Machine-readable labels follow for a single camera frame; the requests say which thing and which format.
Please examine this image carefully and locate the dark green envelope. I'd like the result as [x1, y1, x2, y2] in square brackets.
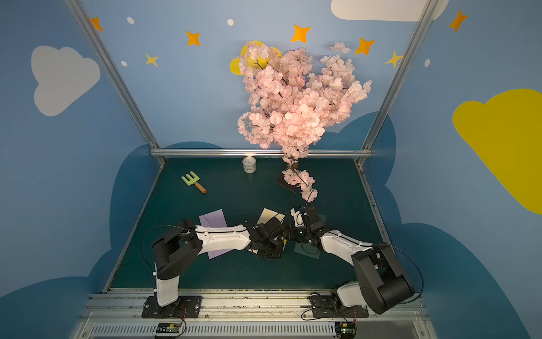
[294, 239, 321, 259]

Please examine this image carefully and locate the cream yellow envelope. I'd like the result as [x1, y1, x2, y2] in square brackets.
[245, 208, 286, 256]

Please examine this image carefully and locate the purple envelope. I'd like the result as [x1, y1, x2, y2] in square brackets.
[199, 209, 231, 260]

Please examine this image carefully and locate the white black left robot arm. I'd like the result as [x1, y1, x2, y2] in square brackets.
[152, 217, 286, 307]

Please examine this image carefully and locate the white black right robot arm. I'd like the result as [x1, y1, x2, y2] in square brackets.
[287, 207, 415, 314]

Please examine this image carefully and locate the silver tin can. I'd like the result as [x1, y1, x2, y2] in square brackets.
[242, 156, 257, 174]

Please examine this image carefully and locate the right green circuit board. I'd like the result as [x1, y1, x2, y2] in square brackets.
[335, 322, 357, 339]

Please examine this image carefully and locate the green circuit board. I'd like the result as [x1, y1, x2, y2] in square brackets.
[155, 322, 184, 338]
[335, 322, 357, 339]

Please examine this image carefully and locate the pink cherry blossom tree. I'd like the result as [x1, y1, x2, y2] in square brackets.
[237, 42, 372, 203]

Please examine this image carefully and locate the left green circuit board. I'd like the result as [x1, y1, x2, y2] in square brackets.
[155, 322, 184, 338]

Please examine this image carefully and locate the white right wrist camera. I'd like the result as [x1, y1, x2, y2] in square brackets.
[290, 208, 304, 227]

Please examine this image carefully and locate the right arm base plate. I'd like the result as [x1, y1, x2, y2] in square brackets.
[308, 293, 369, 319]

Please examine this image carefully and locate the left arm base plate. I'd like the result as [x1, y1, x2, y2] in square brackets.
[141, 295, 203, 319]

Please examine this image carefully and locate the yellow-green garden fork wooden handle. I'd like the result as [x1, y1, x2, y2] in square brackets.
[182, 171, 207, 194]

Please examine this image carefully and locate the aluminium front mounting rail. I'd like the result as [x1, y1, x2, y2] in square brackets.
[71, 288, 437, 338]

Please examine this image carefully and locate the right aluminium frame post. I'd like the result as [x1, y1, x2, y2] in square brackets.
[361, 0, 439, 151]

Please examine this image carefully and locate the aluminium frame post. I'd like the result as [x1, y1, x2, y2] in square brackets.
[64, 0, 159, 148]
[361, 0, 439, 151]

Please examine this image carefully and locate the left aluminium frame post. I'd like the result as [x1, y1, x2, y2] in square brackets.
[64, 0, 159, 148]

